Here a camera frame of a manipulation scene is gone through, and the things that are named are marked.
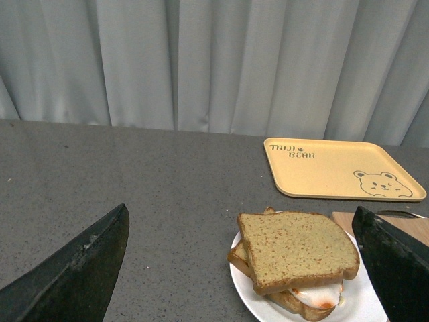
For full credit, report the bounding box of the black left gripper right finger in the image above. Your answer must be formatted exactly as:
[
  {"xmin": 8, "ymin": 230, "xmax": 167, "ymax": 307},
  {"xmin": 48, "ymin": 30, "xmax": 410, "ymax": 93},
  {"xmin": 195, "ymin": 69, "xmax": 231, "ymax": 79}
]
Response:
[{"xmin": 352, "ymin": 206, "xmax": 428, "ymax": 321}]

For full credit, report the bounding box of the white round plate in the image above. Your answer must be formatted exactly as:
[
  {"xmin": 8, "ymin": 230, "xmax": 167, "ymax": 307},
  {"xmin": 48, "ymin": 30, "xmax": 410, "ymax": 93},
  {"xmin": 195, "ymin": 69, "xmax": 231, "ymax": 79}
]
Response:
[{"xmin": 229, "ymin": 231, "xmax": 387, "ymax": 321}]

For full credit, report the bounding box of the bamboo cutting board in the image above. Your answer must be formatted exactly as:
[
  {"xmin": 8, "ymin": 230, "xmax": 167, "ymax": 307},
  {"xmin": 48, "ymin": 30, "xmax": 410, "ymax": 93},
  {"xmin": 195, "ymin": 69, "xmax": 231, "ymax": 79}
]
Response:
[{"xmin": 331, "ymin": 212, "xmax": 429, "ymax": 246}]

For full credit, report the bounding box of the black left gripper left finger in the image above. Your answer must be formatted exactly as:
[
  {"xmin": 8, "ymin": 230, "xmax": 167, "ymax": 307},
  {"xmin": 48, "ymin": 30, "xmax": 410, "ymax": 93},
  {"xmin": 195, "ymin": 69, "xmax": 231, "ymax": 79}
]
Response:
[{"xmin": 1, "ymin": 204, "xmax": 129, "ymax": 321}]

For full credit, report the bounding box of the bread slice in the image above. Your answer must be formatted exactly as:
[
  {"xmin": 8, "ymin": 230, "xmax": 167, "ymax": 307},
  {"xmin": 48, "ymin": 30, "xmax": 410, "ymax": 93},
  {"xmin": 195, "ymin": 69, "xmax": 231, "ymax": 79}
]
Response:
[
  {"xmin": 237, "ymin": 211, "xmax": 360, "ymax": 295},
  {"xmin": 227, "ymin": 208, "xmax": 334, "ymax": 321}
]

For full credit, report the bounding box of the fried egg toy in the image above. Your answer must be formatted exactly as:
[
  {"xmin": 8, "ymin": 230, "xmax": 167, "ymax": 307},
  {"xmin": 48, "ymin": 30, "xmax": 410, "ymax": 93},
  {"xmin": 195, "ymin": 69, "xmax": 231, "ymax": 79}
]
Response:
[{"xmin": 288, "ymin": 283, "xmax": 343, "ymax": 309}]

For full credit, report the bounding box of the yellow bear tray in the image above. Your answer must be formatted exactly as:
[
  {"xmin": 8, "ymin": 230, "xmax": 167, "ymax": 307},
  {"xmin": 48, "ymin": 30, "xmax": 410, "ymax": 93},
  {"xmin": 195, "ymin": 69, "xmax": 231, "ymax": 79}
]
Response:
[{"xmin": 263, "ymin": 138, "xmax": 427, "ymax": 202}]

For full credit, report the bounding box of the grey pleated curtain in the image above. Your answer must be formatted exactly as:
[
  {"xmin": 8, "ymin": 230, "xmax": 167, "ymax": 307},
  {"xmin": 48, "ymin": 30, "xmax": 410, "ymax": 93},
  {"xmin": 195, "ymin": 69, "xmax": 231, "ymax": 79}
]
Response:
[{"xmin": 1, "ymin": 1, "xmax": 428, "ymax": 147}]

